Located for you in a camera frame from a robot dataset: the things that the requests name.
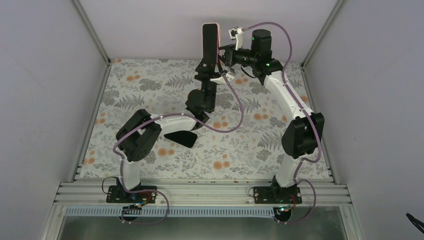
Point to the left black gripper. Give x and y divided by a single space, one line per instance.
206 72

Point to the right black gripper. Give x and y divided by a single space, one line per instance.
228 59

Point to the black smartphone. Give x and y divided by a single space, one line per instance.
210 43

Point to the pink phone case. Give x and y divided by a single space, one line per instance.
218 39

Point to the black phone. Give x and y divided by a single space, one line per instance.
184 137

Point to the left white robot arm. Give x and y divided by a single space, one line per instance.
139 134

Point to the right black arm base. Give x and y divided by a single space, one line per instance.
278 195

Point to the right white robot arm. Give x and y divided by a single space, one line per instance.
304 132

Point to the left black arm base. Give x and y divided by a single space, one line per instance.
117 194

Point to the black object at edge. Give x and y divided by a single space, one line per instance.
416 222

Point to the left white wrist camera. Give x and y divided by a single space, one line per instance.
229 76

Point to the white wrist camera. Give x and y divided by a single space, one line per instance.
229 76
236 34

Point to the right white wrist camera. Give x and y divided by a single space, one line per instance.
236 34

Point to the aluminium mounting rail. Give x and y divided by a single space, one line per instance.
220 193

